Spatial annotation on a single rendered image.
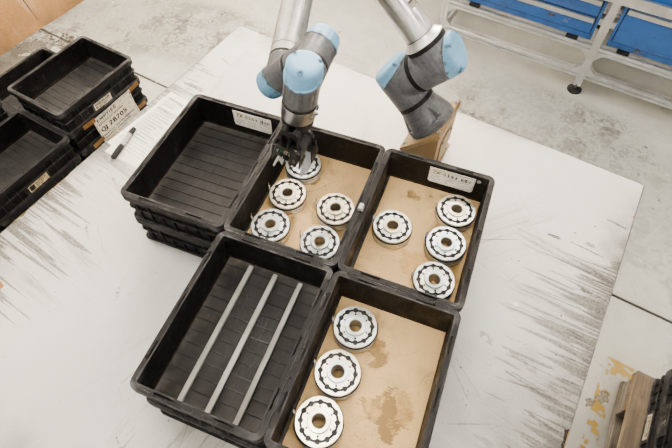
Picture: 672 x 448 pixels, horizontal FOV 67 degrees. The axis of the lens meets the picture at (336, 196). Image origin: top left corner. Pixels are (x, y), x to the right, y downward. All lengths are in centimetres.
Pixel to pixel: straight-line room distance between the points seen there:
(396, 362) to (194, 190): 72
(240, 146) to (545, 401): 107
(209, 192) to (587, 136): 211
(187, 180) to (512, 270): 96
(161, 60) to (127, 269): 194
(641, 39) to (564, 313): 180
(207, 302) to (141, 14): 267
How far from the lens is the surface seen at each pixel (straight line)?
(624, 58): 306
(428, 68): 143
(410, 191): 145
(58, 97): 247
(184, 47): 335
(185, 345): 128
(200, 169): 154
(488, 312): 146
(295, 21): 126
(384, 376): 121
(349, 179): 146
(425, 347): 124
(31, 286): 166
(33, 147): 248
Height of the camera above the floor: 199
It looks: 54 degrees down
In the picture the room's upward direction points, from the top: straight up
